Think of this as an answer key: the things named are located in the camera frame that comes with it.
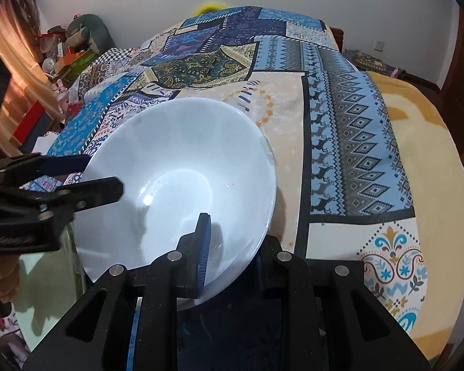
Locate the orange curtain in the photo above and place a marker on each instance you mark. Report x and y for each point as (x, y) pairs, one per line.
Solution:
(19, 54)

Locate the white wall socket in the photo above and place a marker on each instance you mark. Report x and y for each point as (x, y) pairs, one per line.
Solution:
(379, 45)

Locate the green box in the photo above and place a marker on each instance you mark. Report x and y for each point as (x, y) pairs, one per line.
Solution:
(77, 62)

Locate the dark blue patterned plate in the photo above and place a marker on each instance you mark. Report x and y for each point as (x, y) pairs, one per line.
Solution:
(224, 336)

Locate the yellow round object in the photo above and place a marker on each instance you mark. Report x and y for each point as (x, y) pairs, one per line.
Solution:
(210, 7)

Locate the person's left hand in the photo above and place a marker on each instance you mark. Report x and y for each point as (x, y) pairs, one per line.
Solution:
(6, 278)

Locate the white bowl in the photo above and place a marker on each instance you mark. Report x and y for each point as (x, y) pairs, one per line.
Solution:
(170, 150)

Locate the patchwork printed blanket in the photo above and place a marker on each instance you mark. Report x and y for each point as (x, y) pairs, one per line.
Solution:
(352, 143)

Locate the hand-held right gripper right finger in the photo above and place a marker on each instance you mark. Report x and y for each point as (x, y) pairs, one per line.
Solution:
(282, 274)

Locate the white folded cloth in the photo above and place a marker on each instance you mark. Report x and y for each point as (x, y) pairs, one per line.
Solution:
(42, 141)

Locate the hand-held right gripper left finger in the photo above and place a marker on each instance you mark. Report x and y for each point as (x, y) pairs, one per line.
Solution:
(203, 247)

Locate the pale green plate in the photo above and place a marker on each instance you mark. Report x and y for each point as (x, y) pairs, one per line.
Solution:
(46, 297)

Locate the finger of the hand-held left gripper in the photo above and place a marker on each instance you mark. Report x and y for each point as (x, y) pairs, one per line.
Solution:
(65, 164)
(100, 193)

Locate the dark patterned cushion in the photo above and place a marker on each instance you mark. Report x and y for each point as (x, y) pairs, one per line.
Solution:
(371, 62)

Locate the red box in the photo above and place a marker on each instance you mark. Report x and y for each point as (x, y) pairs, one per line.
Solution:
(29, 121)

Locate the grey plush toy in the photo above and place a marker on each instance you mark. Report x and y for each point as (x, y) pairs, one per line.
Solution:
(89, 31)

